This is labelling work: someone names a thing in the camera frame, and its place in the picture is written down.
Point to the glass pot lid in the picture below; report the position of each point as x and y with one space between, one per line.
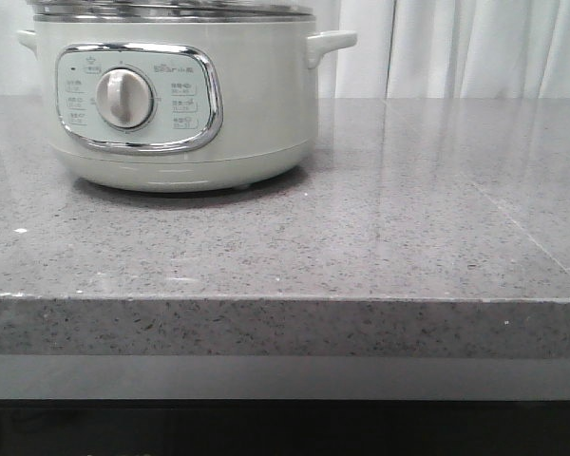
124 9

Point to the pale green electric cooking pot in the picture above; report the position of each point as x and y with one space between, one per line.
180 105

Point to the white curtain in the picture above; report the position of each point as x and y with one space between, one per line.
405 49

